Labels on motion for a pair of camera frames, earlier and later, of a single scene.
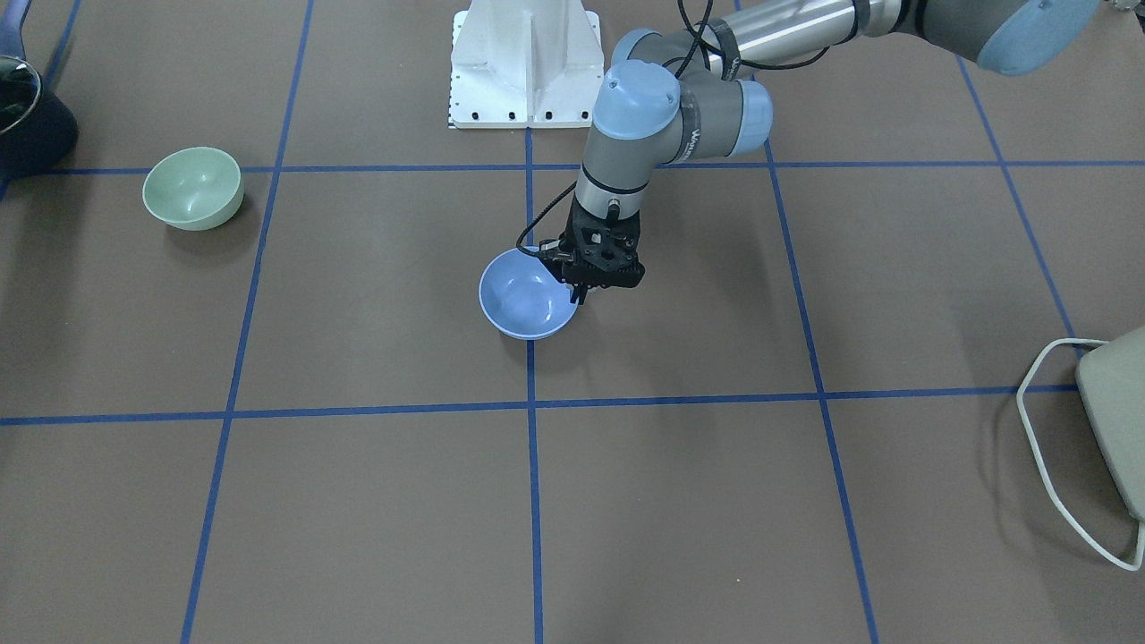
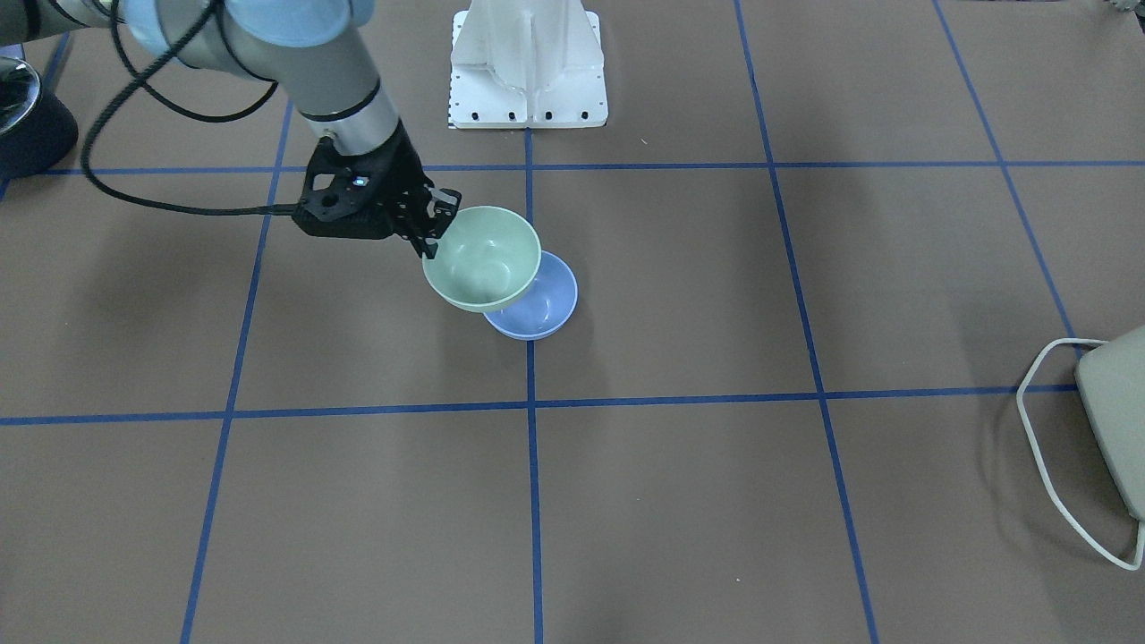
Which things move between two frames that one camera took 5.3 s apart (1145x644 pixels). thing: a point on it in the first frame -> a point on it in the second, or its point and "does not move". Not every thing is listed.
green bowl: x=194 y=189 -> x=487 y=258
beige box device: x=1111 y=382 does not move
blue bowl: x=522 y=297 does not move
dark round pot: x=38 y=133 does not move
